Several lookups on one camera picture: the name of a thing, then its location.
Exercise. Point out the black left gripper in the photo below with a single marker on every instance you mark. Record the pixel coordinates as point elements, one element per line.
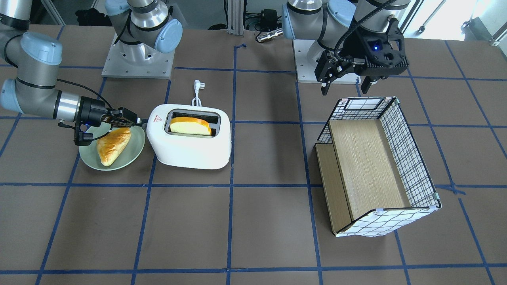
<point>353,49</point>

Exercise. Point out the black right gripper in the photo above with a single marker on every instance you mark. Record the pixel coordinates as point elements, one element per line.
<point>90,112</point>

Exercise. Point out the white toaster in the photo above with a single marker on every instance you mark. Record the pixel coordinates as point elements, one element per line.
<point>190,151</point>

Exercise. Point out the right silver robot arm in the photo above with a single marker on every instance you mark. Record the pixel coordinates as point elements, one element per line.
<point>37,58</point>

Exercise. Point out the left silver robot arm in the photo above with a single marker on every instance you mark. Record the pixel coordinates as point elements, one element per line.
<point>329,23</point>

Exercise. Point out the toast slice in toaster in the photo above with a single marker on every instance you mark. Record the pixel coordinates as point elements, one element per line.
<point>190,126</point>

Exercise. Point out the golden bread pastry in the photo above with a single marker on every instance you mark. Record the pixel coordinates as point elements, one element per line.
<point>112,145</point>

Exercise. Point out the light green plate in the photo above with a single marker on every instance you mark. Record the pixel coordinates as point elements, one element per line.
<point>90,156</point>

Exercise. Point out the silver metal cylinder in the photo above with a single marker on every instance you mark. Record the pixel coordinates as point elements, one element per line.
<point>265,36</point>

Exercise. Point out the checkered fabric box with wood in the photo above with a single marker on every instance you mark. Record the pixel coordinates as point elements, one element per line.
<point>373,174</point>

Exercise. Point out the black power adapter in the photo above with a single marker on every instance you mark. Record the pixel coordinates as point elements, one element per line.
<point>269,19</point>

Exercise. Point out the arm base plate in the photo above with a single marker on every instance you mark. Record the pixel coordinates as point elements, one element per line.
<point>137,62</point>
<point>306,56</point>

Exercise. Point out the aluminium profile post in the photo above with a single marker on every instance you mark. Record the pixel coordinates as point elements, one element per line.
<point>235,17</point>

